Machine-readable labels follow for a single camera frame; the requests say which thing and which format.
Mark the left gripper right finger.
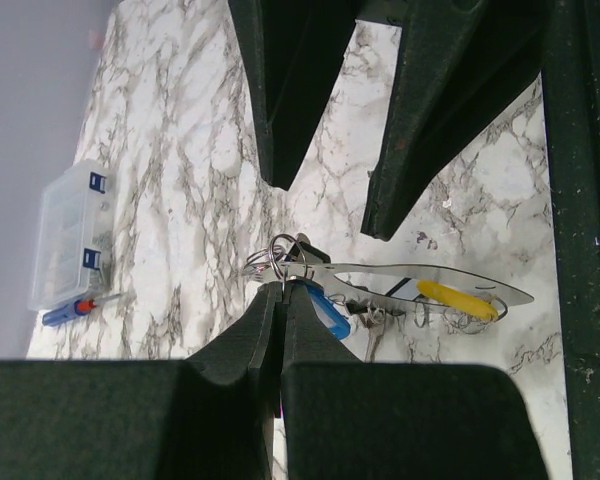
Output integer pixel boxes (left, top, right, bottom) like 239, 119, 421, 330
281, 285, 548, 479

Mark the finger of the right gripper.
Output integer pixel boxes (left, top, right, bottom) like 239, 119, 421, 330
361, 1, 553, 239
228, 0, 360, 190

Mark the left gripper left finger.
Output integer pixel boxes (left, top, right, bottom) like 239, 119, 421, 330
0, 285, 281, 479

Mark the blue key tag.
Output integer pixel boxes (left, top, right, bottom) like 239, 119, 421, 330
306, 284, 351, 340

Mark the metal key organizer ring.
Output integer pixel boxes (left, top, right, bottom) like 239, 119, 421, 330
242, 259, 536, 336

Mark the yellow key tag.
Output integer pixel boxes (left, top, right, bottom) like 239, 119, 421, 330
416, 280, 499, 322

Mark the small split keyring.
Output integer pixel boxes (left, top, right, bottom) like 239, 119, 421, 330
266, 233, 308, 305

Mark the clear plastic organizer box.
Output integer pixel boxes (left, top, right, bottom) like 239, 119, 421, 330
27, 160, 116, 311

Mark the black mounting rail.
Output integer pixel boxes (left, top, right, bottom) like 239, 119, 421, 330
542, 1, 600, 479

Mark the blue handled screwdriver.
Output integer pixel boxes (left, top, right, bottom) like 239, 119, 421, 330
42, 293, 125, 327

